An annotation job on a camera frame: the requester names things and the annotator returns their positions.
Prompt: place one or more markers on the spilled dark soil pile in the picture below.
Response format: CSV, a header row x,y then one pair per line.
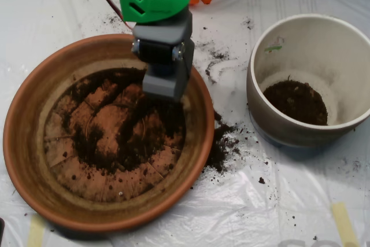
x,y
219,148

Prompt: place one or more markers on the terracotta plant saucer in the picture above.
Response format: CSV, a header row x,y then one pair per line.
x,y
29,143

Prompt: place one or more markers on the beige masking tape strip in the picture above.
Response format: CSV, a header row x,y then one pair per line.
x,y
344,224
36,232

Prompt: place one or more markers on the white plastic cover sheet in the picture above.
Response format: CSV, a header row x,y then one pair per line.
x,y
260,215

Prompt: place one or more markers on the green label sticker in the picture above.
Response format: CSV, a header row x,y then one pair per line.
x,y
273,47

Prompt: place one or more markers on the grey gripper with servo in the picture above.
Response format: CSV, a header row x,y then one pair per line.
x,y
157,51

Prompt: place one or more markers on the small dark maroon fragment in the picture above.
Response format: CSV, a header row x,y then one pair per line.
x,y
262,180

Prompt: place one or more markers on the white ceramic pot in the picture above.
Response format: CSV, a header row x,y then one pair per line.
x,y
269,122

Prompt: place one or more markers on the dark object at edge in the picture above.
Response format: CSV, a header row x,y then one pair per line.
x,y
1,229

